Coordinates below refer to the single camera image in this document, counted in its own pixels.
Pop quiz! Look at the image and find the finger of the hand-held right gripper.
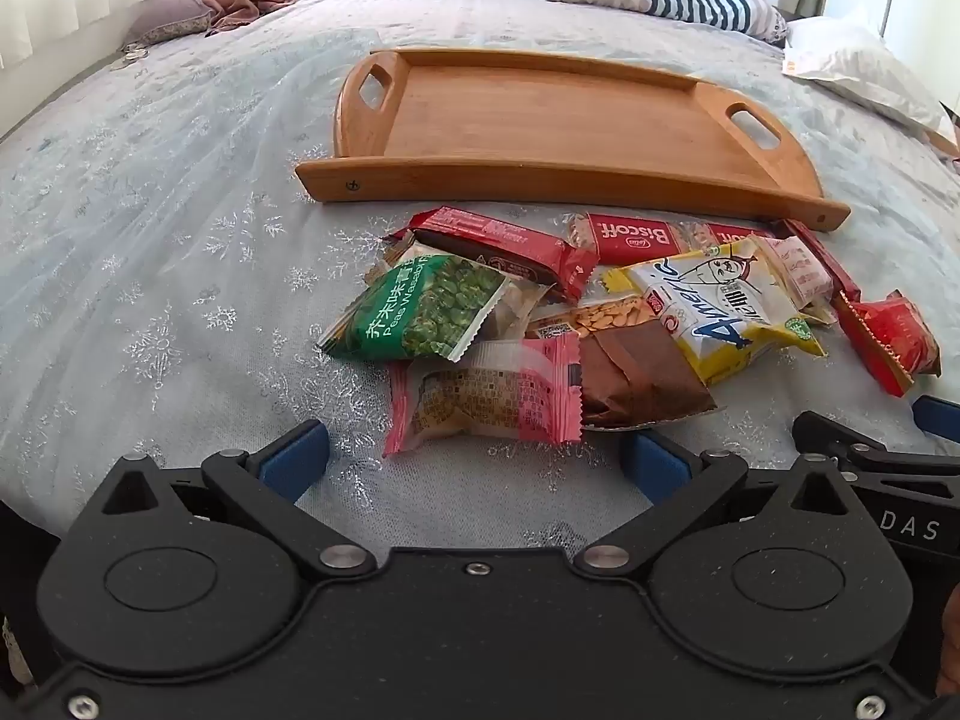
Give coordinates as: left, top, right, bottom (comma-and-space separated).
793, 411, 960, 477
913, 395, 960, 437

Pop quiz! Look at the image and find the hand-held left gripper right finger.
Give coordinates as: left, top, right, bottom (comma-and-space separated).
574, 427, 863, 582

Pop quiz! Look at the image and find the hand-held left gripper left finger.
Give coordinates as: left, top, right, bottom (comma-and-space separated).
97, 420, 377, 582

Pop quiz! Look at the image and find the brown peanut packet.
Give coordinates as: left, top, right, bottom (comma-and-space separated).
525, 298, 717, 432

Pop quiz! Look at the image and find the red nut packet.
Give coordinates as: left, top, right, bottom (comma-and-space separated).
832, 290, 942, 398

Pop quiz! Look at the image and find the yellow cartoon snack packet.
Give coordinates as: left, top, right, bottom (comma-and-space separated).
604, 236, 826, 383

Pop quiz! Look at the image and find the small pink white packet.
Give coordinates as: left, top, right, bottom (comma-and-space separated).
754, 236, 837, 325

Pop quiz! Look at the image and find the thin dark red bar packet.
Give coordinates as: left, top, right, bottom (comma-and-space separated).
776, 219, 863, 301

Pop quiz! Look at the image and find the pink cake packet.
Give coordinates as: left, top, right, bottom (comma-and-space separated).
382, 337, 584, 458

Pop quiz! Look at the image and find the green pea snack packet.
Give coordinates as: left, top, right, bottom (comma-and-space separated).
315, 253, 511, 365

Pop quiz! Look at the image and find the beige cracker packet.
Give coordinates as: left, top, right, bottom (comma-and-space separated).
366, 232, 552, 340

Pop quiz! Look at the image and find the red biscuit packet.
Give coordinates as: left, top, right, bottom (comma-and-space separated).
564, 211, 710, 267
705, 223, 777, 250

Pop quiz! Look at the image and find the long dark red wafer packet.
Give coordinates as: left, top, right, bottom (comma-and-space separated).
386, 206, 599, 305

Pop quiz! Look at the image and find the wooden tray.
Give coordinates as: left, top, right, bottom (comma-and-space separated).
295, 49, 852, 232

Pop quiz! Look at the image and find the person's right hand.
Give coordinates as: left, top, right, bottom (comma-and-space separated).
937, 585, 960, 698

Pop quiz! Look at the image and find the white pillow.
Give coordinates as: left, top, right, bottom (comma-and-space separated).
784, 15, 957, 143

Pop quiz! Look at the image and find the purple pillow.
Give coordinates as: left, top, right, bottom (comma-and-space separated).
120, 0, 226, 50

